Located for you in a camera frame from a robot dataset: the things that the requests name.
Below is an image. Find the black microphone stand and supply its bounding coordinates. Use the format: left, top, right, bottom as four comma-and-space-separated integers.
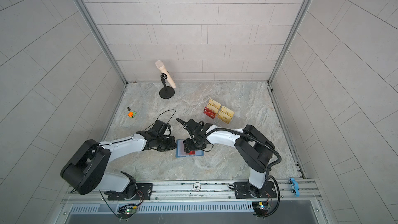
159, 73, 175, 99

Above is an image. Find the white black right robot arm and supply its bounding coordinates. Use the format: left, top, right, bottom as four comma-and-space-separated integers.
176, 118, 282, 199

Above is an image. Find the right green circuit board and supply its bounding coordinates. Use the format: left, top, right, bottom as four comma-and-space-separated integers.
252, 201, 271, 217

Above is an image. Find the aluminium mounting rail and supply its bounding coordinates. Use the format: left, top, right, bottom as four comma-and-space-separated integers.
61, 178, 322, 204

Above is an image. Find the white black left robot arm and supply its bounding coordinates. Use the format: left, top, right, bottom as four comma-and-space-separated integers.
60, 120, 177, 200

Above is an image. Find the green circuit board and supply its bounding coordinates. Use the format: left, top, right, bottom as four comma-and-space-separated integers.
117, 204, 138, 219
252, 201, 271, 217

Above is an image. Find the clear acrylic card tray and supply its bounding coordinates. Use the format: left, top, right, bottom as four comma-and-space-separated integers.
203, 98, 235, 125

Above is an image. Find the cream microphone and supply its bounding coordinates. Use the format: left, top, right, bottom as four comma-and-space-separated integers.
155, 60, 176, 89

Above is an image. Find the blue clip on rail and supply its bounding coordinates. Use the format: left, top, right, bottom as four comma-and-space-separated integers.
289, 178, 300, 197

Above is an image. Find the green orange toy truck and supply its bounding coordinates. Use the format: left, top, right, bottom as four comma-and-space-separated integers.
128, 111, 137, 118

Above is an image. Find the left green circuit board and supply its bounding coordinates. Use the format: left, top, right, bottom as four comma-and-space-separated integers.
117, 204, 138, 219

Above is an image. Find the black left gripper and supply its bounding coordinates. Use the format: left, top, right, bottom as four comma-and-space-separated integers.
155, 136, 180, 151

